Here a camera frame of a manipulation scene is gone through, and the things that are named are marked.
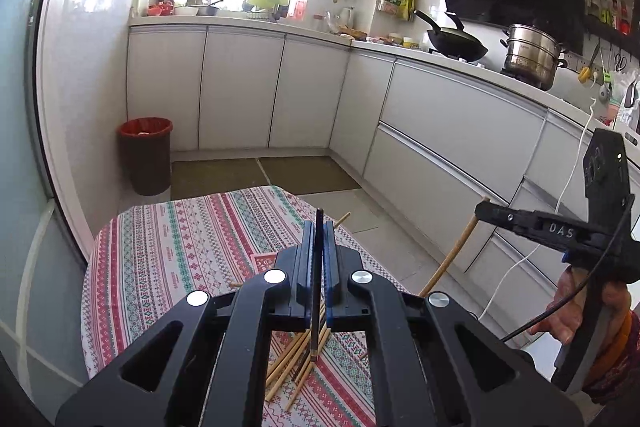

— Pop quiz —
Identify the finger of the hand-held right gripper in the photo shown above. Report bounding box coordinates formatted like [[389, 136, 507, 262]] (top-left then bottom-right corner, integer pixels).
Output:
[[474, 199, 622, 259]]

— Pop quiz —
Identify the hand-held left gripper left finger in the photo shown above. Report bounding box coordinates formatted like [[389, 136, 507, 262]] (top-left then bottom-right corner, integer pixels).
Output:
[[55, 219, 321, 427]]

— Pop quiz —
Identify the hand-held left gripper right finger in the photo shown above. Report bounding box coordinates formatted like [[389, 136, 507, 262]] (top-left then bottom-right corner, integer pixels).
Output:
[[322, 221, 583, 427]]

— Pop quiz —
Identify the black chopstick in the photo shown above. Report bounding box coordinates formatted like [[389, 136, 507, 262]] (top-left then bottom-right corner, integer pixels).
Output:
[[309, 207, 325, 363]]

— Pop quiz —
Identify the tan wooden chopstick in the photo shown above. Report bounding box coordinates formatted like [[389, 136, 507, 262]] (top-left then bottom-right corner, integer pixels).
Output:
[[419, 196, 491, 298]]

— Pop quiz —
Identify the bunch of wooden chopsticks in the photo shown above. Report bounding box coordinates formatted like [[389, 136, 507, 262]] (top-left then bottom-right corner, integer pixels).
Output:
[[230, 211, 368, 410]]

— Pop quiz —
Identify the person's right forearm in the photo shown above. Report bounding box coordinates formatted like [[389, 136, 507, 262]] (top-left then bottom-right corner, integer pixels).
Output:
[[582, 282, 640, 405]]

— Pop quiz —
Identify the person's right hand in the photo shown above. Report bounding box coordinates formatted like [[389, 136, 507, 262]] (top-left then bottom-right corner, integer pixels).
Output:
[[527, 267, 632, 348]]

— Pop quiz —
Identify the olive floor mat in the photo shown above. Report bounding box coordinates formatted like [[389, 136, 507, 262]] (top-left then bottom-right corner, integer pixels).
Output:
[[257, 155, 362, 196], [170, 158, 271, 202]]

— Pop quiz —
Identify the yellow hanging brush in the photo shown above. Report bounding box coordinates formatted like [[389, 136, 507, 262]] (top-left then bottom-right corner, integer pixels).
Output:
[[577, 44, 601, 84]]

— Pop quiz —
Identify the white base cabinet under stove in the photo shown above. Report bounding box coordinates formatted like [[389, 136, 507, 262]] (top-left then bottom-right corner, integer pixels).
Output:
[[330, 47, 640, 303]]

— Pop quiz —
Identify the patterned striped tablecloth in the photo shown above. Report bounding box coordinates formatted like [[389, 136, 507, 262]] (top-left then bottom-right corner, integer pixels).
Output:
[[80, 184, 416, 427]]

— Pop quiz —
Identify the steel steamer pot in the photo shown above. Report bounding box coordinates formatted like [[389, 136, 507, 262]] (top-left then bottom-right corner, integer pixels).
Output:
[[500, 24, 571, 90]]

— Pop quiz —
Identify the white base cabinet under window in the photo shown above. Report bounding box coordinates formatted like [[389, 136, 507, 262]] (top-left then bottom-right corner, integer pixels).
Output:
[[126, 24, 351, 152]]

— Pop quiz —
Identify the red lined trash bin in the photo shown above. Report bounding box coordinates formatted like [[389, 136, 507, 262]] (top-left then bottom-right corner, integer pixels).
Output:
[[117, 117, 173, 198]]

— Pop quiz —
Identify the black wok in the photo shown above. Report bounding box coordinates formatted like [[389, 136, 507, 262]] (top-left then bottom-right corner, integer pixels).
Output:
[[414, 9, 488, 62]]

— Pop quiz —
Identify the glass sliding door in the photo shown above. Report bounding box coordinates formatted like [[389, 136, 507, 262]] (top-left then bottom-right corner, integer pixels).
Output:
[[0, 0, 131, 427]]

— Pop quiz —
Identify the white cable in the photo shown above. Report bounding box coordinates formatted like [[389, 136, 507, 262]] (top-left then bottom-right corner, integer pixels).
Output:
[[477, 94, 598, 320]]

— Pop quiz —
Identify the black cable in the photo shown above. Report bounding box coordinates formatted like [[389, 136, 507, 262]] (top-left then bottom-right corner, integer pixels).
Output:
[[500, 202, 636, 343]]

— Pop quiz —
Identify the wall shelf with bottles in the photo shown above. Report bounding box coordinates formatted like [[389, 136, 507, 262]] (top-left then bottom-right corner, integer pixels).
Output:
[[585, 0, 640, 42]]

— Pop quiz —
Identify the wall spice rack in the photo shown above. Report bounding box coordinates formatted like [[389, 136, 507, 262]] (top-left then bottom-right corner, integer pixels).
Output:
[[376, 0, 418, 22]]

